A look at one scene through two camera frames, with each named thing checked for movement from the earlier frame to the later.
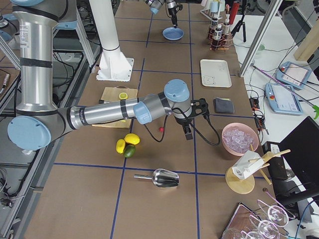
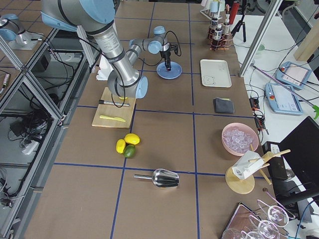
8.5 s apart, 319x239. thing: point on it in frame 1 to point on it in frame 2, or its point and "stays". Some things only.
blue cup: [214, 6] stays
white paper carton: [246, 164] stays
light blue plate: [172, 34] to [175, 71]
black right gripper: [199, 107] to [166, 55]
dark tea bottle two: [214, 24] stays
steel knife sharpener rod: [103, 101] stays
